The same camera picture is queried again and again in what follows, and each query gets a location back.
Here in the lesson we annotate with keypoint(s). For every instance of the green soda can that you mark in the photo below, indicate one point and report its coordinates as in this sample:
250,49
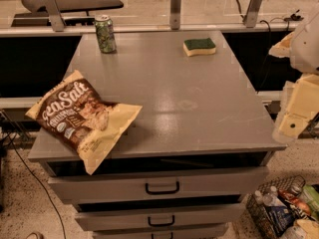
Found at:
105,34

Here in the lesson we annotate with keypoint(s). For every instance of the red snack package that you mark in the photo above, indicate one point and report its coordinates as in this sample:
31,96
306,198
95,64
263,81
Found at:
294,200

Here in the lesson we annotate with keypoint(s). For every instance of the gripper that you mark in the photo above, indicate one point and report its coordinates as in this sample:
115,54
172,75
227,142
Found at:
307,47

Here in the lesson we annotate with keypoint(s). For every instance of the middle grey drawer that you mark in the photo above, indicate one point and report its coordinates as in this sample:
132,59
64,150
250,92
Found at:
153,218

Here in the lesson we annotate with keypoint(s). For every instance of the bottom grey drawer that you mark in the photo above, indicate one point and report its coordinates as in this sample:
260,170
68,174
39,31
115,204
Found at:
192,232

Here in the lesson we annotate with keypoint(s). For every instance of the wire mesh basket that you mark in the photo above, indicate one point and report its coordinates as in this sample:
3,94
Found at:
257,211

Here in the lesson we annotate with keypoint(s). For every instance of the green and yellow sponge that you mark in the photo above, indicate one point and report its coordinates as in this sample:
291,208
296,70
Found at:
194,47

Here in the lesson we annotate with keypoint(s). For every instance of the right metal bracket post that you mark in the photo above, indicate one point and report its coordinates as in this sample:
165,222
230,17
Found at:
250,18

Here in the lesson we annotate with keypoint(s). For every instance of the clear plastic water bottle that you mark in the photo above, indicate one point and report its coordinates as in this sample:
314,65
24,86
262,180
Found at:
270,198

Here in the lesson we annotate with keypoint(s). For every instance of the blue snack bag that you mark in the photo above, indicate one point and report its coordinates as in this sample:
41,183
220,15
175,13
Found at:
280,217

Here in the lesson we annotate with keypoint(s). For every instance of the grey drawer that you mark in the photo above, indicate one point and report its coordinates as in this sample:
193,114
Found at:
121,187
153,218
192,232

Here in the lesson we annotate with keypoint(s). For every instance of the middle metal bracket post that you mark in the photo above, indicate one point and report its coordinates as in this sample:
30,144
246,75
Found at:
174,14

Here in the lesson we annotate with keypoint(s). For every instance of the metal bracket post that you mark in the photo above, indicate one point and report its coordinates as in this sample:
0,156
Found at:
174,14
250,18
56,20

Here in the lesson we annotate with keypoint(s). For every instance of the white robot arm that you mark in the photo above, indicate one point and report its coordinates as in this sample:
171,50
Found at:
301,46

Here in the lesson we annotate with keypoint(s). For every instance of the grey drawer cabinet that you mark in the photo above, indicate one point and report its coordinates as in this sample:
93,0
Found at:
197,113

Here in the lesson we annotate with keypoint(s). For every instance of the top grey drawer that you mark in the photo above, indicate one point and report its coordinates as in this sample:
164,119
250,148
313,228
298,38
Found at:
121,187

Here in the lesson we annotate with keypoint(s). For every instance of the brown sea salt chip bag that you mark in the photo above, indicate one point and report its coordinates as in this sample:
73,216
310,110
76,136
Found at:
74,113

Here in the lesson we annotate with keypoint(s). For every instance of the left metal bracket post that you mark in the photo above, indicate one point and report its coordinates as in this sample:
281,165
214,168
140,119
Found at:
56,20

